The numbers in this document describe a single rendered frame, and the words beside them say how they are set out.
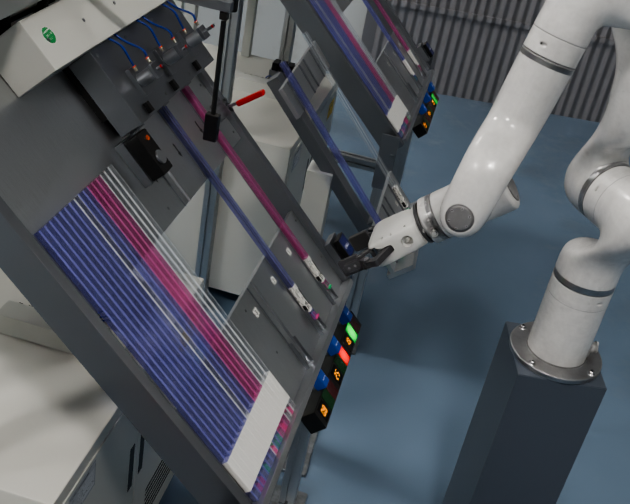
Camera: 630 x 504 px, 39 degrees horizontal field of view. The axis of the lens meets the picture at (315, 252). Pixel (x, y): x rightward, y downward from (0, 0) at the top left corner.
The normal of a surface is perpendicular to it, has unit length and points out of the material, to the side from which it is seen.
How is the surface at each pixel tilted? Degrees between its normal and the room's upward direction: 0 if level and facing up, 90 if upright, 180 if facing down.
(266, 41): 90
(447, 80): 90
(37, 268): 90
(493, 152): 39
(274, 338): 46
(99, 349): 90
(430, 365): 0
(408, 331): 0
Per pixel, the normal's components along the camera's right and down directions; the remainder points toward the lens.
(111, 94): -0.23, 0.48
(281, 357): 0.80, -0.40
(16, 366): 0.17, -0.84
